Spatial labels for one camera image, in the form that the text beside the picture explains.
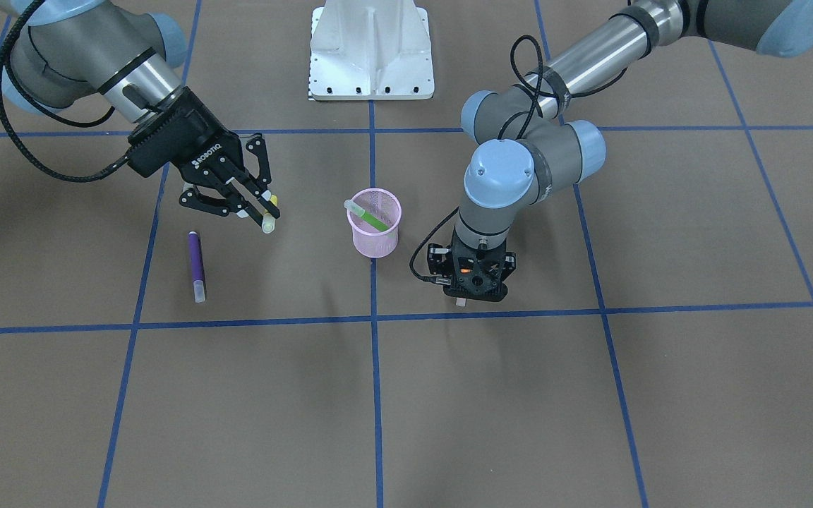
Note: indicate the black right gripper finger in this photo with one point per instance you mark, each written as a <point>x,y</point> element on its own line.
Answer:
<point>258,186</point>
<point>235,202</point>

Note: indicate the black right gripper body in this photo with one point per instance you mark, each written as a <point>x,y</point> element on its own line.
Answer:
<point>203,147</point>

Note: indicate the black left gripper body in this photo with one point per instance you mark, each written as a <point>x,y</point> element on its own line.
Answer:
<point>437,258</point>

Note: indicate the yellow highlighter pen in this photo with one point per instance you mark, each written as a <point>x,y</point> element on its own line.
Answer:
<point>268,222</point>

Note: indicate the purple highlighter pen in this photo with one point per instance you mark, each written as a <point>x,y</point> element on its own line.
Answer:
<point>197,267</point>

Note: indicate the green highlighter pen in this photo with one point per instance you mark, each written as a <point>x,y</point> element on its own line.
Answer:
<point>365,216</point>

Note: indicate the orange highlighter pen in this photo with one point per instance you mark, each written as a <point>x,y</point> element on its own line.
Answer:
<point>460,287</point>

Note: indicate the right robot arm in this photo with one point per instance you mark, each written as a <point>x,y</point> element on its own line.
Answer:
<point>59,51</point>

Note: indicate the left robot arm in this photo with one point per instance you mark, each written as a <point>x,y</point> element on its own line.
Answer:
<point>683,213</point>

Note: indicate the pink mesh pen holder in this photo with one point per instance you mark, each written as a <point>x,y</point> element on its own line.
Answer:
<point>384,205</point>

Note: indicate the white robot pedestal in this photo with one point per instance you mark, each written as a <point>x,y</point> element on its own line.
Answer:
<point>370,50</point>

